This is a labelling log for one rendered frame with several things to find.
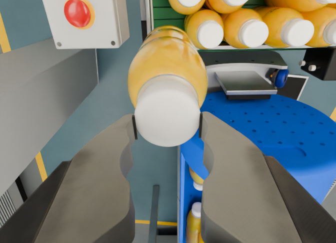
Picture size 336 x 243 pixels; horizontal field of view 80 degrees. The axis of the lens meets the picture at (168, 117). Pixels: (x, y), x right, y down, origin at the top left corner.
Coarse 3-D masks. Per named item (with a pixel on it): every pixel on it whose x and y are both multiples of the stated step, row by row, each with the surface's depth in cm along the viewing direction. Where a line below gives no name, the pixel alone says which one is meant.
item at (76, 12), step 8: (72, 0) 27; (80, 0) 28; (64, 8) 28; (72, 8) 28; (80, 8) 28; (88, 8) 28; (72, 16) 28; (80, 16) 28; (88, 16) 28; (72, 24) 29; (80, 24) 29
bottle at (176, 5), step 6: (168, 0) 35; (174, 0) 32; (204, 0) 33; (174, 6) 33; (180, 6) 32; (186, 6) 31; (192, 6) 32; (198, 6) 33; (180, 12) 35; (186, 12) 34; (192, 12) 34
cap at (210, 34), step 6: (204, 24) 31; (210, 24) 31; (216, 24) 31; (204, 30) 31; (210, 30) 31; (216, 30) 31; (222, 30) 31; (198, 36) 32; (204, 36) 32; (210, 36) 32; (216, 36) 32; (222, 36) 32; (204, 42) 32; (210, 42) 32; (216, 42) 32
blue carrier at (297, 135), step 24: (216, 96) 47; (240, 120) 37; (264, 120) 37; (288, 120) 37; (312, 120) 37; (192, 144) 33; (264, 144) 31; (288, 144) 31; (312, 144) 31; (192, 168) 36; (288, 168) 27; (312, 168) 27; (192, 192) 63; (312, 192) 29
